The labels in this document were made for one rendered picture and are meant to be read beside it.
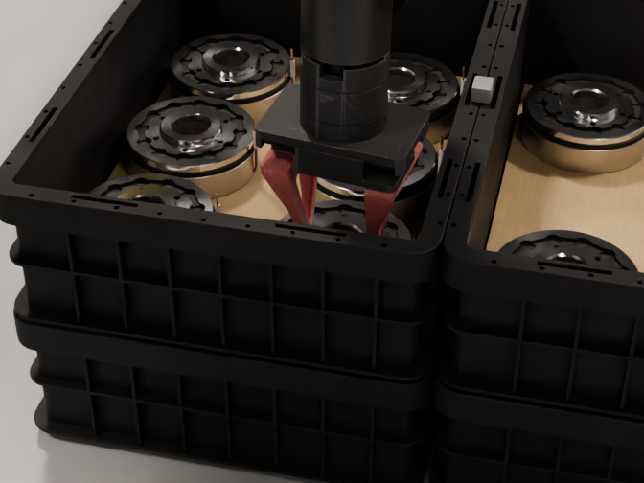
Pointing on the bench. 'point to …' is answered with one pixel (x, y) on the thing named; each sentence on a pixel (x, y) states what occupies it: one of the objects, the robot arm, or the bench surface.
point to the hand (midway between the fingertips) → (340, 232)
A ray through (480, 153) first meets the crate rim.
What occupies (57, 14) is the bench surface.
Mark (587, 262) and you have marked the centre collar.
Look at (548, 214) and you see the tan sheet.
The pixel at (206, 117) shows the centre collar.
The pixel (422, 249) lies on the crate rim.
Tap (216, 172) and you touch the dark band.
